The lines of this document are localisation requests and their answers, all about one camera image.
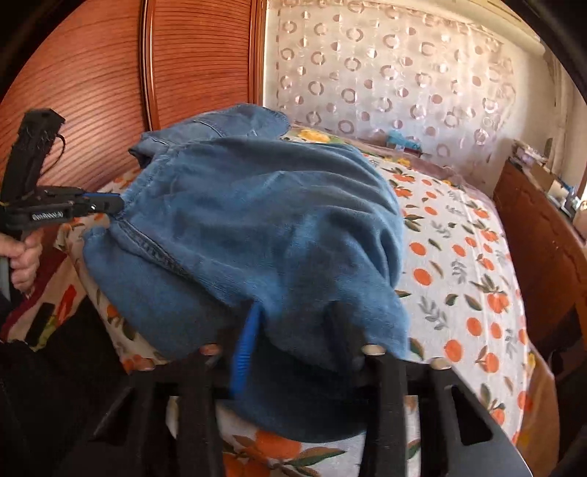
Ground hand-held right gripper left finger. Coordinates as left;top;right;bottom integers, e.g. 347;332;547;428
59;305;265;477

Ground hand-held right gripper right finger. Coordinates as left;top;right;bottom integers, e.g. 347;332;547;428
323;307;528;477

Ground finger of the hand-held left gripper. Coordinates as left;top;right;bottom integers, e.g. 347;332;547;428
73;193;126;216

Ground blue jeans with white patch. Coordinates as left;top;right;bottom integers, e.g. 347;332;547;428
83;132;412;444

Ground person's left hand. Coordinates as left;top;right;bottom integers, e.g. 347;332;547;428
0;230;45;292

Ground orange print bedsheet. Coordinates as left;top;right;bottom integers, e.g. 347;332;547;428
55;151;538;477

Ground folded dark blue jeans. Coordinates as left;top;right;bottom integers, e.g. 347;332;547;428
190;105;291;141

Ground person's dark clothing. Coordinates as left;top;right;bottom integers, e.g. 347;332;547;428
0;298;138;477

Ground wooden cabinet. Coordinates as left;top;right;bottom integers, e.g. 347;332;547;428
493;158;587;350

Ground cardboard box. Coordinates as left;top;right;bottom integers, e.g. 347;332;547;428
529;163;568;194

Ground stack of papers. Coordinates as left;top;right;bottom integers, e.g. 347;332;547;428
511;140;549;164

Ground sheer circle-patterned curtain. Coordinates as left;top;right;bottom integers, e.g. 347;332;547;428
263;0;547;193

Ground beige patterned window curtain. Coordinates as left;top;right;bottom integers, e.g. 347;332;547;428
543;50;583;184

